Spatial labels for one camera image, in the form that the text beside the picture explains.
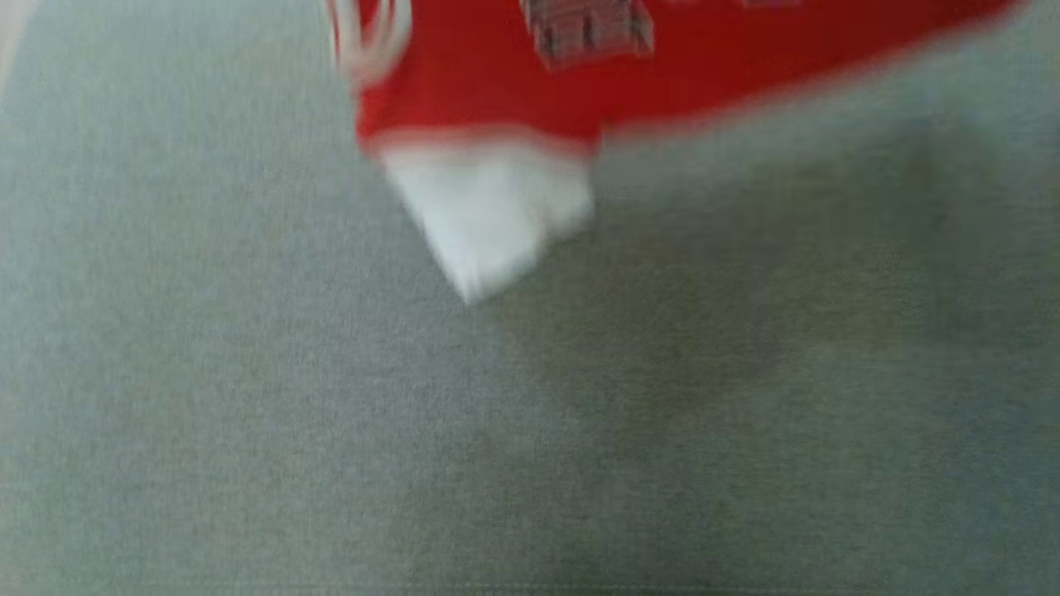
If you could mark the red white lettered jersey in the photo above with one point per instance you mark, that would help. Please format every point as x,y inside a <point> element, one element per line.
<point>480,83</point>

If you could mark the grey sofa seat cushion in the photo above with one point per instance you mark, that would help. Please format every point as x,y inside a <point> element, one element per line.
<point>248,414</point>

